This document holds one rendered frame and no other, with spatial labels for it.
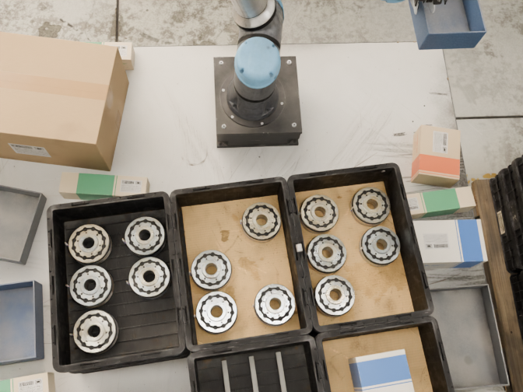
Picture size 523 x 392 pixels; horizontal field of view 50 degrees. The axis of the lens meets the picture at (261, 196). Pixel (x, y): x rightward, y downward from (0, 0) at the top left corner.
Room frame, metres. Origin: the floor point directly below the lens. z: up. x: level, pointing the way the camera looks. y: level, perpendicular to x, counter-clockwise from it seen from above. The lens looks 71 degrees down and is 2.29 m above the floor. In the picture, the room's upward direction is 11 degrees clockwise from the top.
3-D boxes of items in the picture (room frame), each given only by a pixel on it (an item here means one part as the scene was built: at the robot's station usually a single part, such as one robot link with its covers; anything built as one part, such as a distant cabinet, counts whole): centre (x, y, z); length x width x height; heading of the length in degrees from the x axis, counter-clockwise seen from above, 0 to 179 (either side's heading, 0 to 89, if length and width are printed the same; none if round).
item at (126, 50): (0.88, 0.59, 0.73); 0.24 x 0.06 x 0.06; 101
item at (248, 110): (0.80, 0.08, 0.85); 0.15 x 0.15 x 0.10
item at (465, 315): (0.24, -0.61, 0.73); 0.27 x 0.20 x 0.05; 15
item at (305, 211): (0.47, -0.16, 0.86); 0.10 x 0.10 x 0.01
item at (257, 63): (0.80, 0.08, 0.97); 0.13 x 0.12 x 0.14; 5
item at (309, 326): (0.29, 0.02, 0.92); 0.40 x 0.30 x 0.02; 19
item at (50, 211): (0.20, 0.31, 0.92); 0.40 x 0.30 x 0.02; 19
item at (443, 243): (0.48, -0.53, 0.74); 0.20 x 0.12 x 0.09; 103
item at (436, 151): (0.76, -0.49, 0.74); 0.16 x 0.12 x 0.07; 2
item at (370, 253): (0.42, -0.33, 0.86); 0.10 x 0.10 x 0.01
